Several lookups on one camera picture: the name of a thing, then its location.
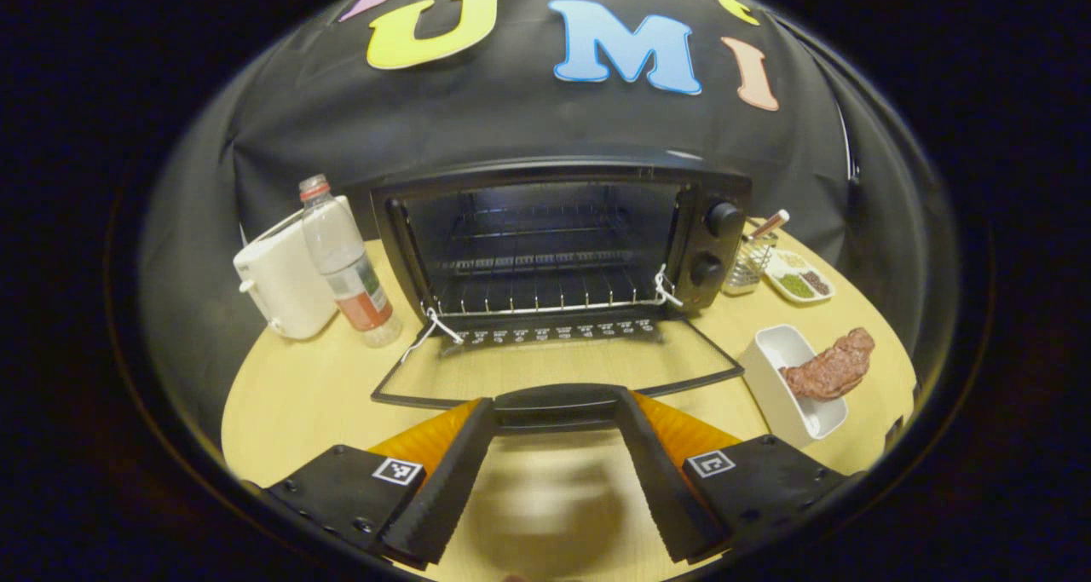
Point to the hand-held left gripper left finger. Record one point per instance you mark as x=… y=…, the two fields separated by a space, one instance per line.
x=447 y=488

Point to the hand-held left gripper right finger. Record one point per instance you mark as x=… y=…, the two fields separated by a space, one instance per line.
x=660 y=480

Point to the brown meat steak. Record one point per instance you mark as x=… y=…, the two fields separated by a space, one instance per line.
x=831 y=369

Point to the black electric oven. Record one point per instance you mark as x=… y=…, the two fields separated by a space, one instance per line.
x=707 y=224

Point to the white rectangular tray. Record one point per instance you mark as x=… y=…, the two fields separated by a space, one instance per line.
x=771 y=377

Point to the white divided plate with beans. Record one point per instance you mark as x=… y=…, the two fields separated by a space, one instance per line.
x=799 y=277

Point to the clear plastic water bottle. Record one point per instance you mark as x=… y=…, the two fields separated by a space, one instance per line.
x=345 y=258

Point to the white toaster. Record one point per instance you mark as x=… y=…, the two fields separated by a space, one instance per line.
x=285 y=284

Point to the black backdrop cloth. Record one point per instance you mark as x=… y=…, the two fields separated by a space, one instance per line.
x=511 y=113

